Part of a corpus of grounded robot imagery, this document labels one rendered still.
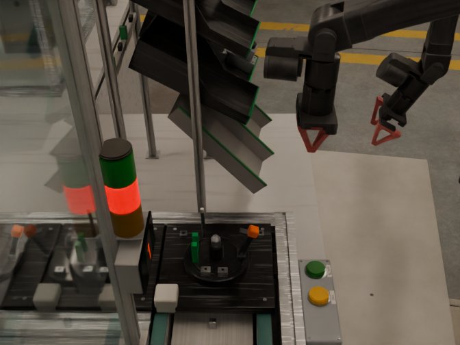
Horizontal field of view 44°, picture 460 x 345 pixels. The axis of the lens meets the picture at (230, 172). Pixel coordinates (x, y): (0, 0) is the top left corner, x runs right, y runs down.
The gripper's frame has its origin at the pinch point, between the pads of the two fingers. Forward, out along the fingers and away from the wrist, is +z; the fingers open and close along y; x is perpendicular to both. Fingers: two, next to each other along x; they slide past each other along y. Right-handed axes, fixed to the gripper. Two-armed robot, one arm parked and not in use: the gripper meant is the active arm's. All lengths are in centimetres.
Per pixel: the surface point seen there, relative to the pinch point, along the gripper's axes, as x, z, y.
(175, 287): -25.7, 25.6, 13.7
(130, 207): -29.6, -7.5, 26.2
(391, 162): 31, 37, -44
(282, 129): 0, 38, -61
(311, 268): 2.3, 26.5, 6.8
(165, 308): -27.4, 27.9, 17.2
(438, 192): 87, 121, -130
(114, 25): -68, 40, -138
